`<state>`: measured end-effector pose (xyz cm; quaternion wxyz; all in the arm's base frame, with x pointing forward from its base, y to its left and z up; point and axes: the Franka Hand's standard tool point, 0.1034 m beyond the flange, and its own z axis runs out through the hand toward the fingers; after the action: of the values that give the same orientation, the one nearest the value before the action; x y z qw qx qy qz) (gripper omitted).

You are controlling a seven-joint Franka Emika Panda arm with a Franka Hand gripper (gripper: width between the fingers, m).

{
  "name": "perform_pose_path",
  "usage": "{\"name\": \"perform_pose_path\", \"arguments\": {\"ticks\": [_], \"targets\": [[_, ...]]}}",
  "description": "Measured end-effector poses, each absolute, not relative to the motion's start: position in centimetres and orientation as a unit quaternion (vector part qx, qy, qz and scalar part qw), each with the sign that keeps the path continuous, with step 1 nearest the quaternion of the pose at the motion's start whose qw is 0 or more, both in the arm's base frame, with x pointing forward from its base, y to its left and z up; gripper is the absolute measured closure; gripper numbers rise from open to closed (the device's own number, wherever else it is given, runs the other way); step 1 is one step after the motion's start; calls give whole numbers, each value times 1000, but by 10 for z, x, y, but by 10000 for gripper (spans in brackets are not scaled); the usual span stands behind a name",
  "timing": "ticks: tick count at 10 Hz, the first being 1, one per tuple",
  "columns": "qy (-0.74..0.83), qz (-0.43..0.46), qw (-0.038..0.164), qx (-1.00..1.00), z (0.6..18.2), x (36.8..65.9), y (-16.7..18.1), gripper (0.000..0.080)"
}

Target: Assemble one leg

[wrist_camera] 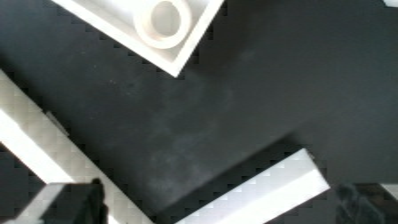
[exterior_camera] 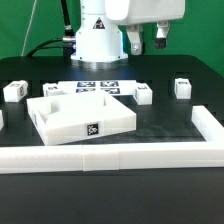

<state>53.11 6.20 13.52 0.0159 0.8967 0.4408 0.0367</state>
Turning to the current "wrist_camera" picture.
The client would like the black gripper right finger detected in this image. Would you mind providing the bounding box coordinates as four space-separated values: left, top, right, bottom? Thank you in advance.
336 183 398 224

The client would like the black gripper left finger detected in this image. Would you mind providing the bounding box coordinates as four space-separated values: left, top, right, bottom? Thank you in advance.
40 178 109 224

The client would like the white square tabletop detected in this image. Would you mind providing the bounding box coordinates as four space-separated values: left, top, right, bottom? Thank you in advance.
52 0 224 77

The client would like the white obstacle fence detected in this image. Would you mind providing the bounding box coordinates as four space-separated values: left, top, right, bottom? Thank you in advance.
0 71 331 224

